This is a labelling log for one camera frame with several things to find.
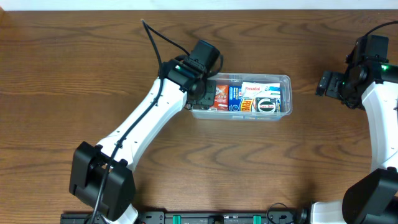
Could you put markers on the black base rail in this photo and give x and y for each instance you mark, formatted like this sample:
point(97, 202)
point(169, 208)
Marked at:
point(277, 216)

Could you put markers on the blue Kool Fever box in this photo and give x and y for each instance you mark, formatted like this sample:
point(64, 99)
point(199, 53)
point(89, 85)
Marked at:
point(237, 103)

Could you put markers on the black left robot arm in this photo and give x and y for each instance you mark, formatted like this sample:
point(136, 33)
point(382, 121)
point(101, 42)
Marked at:
point(102, 175)

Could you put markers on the white Panadol box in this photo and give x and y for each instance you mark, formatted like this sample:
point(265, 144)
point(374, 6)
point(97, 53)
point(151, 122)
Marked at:
point(259, 90)

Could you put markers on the clear plastic container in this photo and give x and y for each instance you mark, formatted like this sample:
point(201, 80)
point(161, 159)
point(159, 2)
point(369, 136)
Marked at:
point(236, 79)

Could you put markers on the red medicine box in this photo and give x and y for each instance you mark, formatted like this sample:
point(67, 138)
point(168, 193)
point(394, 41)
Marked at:
point(221, 98)

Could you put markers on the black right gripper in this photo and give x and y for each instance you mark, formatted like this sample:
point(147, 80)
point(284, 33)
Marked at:
point(326, 84)

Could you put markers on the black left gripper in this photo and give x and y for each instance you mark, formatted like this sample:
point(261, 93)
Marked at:
point(203, 97)

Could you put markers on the green round tin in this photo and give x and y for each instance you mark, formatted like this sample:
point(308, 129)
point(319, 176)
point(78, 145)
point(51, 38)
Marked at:
point(266, 105)

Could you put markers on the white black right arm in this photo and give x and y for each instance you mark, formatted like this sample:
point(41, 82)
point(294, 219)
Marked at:
point(369, 83)

